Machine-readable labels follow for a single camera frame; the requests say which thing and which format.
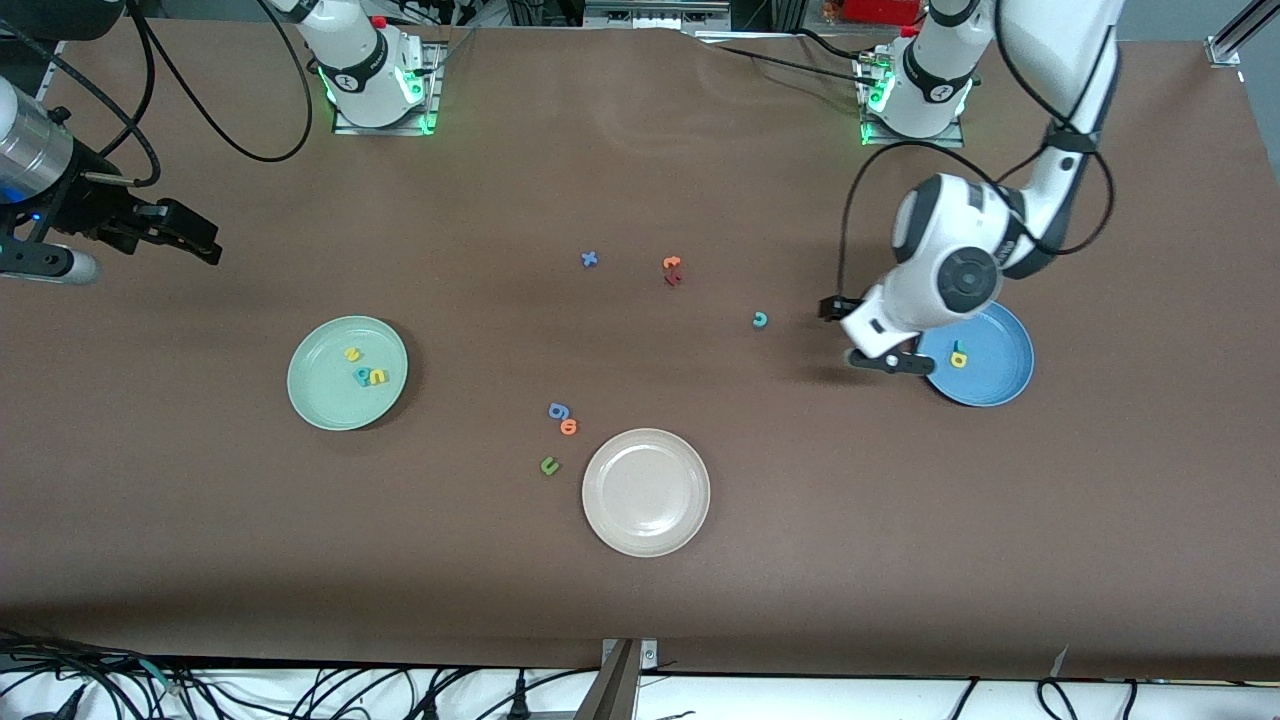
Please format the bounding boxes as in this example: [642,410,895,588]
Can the blue plate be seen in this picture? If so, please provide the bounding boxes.
[918,300,1036,408]

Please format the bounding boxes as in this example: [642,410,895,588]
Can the light green plate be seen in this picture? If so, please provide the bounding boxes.
[286,315,410,432]

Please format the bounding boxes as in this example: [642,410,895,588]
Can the brown table cover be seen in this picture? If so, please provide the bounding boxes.
[0,15,1280,683]

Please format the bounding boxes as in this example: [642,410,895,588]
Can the beige plate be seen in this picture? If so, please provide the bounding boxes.
[581,427,712,558]

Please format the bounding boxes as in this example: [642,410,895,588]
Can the red box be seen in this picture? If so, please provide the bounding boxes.
[843,0,926,26]

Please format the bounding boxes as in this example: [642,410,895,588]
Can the grey power strip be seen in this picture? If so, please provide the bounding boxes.
[583,0,733,31]

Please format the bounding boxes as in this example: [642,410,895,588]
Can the dark metal beam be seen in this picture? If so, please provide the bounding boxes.
[573,640,641,720]

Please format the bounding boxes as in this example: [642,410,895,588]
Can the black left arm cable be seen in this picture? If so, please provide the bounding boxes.
[838,0,1117,303]

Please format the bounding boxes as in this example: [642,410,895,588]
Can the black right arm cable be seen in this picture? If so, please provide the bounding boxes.
[0,0,314,193]

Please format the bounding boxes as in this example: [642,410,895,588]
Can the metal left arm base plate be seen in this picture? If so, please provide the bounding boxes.
[858,50,967,150]

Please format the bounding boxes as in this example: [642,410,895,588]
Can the black cable to arm base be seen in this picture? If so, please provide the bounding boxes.
[695,28,883,87]

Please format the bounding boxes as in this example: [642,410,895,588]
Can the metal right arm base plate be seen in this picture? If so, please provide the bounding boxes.
[332,40,442,136]

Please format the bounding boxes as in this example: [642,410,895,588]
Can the grey metal clamp bracket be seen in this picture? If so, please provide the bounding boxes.
[601,638,660,672]

